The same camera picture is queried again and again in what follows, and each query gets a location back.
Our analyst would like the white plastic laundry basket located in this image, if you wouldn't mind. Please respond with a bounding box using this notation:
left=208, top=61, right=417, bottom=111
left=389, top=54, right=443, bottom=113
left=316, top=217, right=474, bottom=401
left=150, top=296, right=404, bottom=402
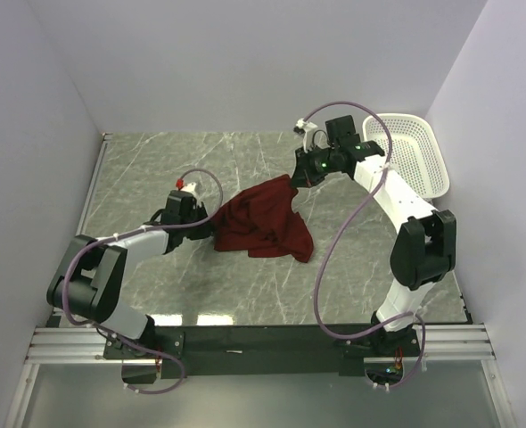
left=379, top=113, right=450, bottom=200

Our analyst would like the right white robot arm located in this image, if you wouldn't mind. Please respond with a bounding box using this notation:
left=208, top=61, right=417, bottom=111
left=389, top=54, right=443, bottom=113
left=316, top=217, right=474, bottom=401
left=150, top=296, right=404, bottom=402
left=291, top=113, right=456, bottom=356

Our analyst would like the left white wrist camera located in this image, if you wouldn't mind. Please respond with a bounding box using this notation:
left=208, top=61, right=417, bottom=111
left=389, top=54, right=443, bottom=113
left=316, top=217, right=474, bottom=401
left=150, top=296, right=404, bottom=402
left=176, top=178, right=201, bottom=200

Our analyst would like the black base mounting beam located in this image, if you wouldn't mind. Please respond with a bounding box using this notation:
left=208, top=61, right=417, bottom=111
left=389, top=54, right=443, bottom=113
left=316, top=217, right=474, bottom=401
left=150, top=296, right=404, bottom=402
left=102, top=324, right=424, bottom=380

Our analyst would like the dark red t-shirt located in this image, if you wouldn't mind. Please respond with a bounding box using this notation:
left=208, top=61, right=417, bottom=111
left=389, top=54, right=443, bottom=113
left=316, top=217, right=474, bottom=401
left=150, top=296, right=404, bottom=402
left=211, top=175, right=314, bottom=263

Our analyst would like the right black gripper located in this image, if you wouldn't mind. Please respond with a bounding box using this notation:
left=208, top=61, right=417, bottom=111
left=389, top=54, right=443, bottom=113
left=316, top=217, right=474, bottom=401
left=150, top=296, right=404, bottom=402
left=290, top=144, right=340, bottom=189

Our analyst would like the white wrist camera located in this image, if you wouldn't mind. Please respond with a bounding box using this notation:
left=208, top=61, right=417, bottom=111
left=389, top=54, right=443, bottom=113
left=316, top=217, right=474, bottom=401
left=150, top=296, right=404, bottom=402
left=293, top=119, right=318, bottom=152
left=176, top=178, right=201, bottom=200

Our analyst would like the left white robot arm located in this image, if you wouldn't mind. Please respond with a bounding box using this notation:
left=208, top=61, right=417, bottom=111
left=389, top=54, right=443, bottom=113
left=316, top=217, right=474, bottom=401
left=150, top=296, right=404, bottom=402
left=46, top=182, right=213, bottom=358

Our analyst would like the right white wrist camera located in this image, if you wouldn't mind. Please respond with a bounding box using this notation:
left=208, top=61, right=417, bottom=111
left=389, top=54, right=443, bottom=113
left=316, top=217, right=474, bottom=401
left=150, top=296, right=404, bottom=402
left=293, top=119, right=318, bottom=152

